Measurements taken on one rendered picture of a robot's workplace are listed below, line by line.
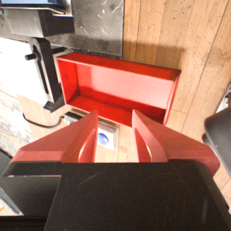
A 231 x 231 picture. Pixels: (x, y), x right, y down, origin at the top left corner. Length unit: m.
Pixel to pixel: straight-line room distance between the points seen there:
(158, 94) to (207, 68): 0.09
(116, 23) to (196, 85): 0.19
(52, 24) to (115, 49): 0.13
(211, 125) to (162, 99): 0.16
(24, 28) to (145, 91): 0.27
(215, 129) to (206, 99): 0.14
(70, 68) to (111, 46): 0.12
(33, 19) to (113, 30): 0.14
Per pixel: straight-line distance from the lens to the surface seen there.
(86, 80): 0.40
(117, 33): 0.33
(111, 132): 0.41
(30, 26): 0.36
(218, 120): 0.18
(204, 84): 0.30
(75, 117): 0.47
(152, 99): 0.33
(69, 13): 0.28
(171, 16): 0.29
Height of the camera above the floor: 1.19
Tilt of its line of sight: 45 degrees down
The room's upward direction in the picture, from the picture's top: 135 degrees counter-clockwise
